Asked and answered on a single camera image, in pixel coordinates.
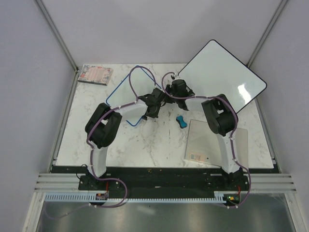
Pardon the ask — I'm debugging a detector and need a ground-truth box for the aluminium frame rail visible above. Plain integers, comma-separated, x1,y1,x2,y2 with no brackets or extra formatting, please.
34,173,296,193

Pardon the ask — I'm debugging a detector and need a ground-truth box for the blue whiteboard eraser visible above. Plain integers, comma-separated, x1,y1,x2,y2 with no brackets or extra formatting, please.
176,115,187,129

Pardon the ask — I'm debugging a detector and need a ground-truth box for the purple cable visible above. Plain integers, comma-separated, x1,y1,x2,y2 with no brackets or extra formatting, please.
161,72,253,210
44,65,160,219

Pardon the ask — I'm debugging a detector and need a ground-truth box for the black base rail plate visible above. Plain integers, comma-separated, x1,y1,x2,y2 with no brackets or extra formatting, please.
52,165,281,194

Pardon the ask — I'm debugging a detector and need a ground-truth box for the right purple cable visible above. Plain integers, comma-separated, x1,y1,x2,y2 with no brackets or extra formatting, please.
161,72,253,210

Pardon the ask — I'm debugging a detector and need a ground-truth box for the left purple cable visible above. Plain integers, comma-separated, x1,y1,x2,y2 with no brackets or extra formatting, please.
44,65,160,219

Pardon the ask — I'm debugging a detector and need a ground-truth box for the grey flat tablet board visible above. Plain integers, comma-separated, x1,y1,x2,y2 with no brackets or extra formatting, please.
185,119,249,168

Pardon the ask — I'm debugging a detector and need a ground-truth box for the blue framed small whiteboard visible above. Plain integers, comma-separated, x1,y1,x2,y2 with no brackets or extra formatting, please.
105,65,162,127

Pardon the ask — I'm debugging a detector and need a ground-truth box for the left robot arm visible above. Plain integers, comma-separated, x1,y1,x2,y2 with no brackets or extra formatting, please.
85,88,166,190

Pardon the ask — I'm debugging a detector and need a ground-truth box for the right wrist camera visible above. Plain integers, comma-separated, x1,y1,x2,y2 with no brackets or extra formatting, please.
170,74,180,81

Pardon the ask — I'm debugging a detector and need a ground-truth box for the floral patterned notebook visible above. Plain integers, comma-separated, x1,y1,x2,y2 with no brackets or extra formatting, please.
78,64,113,86

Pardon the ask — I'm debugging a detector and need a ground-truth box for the black framed large whiteboard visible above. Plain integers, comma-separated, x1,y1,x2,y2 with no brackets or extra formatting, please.
178,40,267,113

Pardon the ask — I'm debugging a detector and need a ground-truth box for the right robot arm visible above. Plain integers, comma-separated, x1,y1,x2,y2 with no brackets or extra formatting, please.
165,79,244,190

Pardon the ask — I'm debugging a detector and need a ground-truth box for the white slotted cable duct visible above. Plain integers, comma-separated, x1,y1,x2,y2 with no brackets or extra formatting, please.
44,192,226,203

